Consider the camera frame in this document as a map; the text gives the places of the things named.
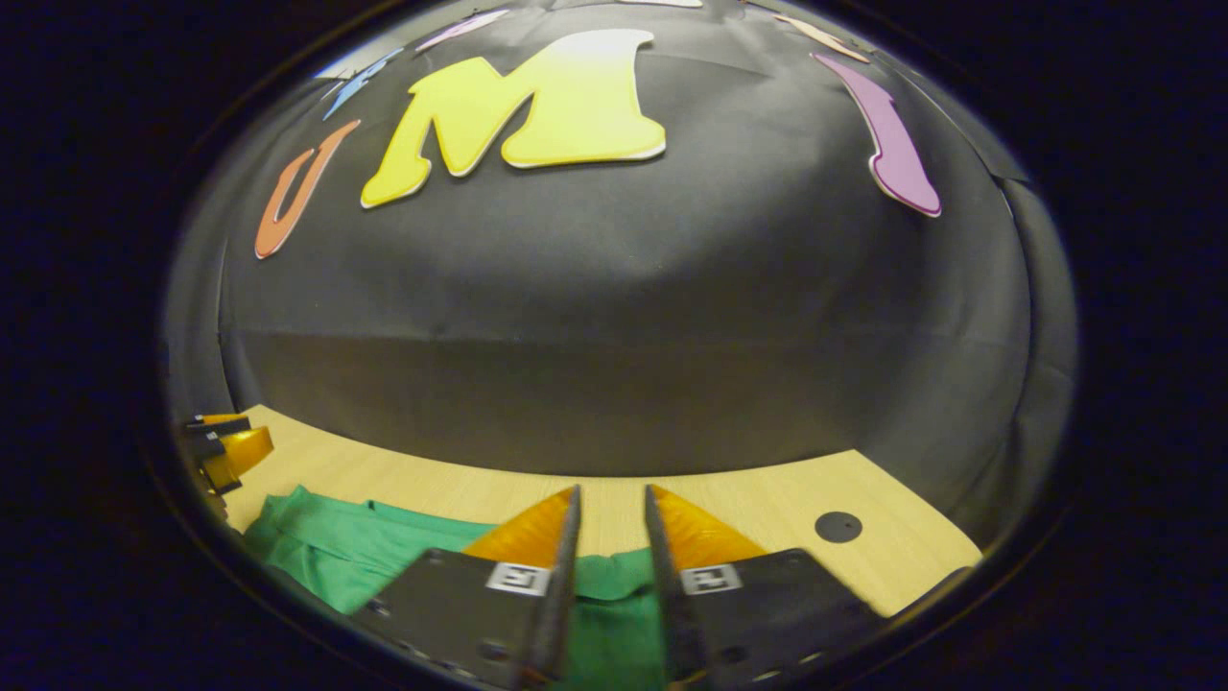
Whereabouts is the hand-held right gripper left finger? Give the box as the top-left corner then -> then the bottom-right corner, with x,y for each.
350,485 -> 584,690

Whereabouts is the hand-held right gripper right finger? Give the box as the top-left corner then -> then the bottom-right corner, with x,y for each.
643,484 -> 886,688

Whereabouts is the green T-shirt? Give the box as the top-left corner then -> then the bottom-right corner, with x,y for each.
240,485 -> 673,691

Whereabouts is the black backdrop cloth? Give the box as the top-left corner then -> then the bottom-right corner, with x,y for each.
163,0 -> 1080,548

